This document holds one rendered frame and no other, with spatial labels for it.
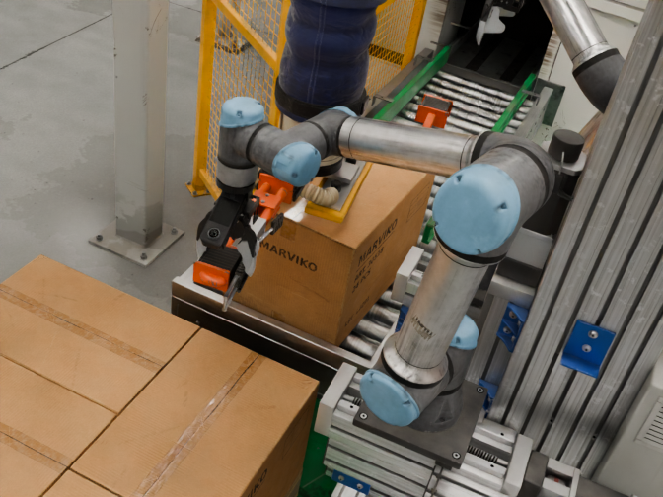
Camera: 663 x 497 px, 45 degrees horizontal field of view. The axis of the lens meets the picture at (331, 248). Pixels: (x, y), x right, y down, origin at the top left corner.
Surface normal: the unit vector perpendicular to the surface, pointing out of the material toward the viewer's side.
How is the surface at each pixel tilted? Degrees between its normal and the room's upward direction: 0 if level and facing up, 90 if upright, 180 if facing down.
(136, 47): 90
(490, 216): 82
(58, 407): 0
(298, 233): 90
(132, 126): 90
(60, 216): 0
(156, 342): 0
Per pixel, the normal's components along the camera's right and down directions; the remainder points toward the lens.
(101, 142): 0.14, -0.79
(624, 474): -0.38, 0.52
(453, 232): -0.57, 0.33
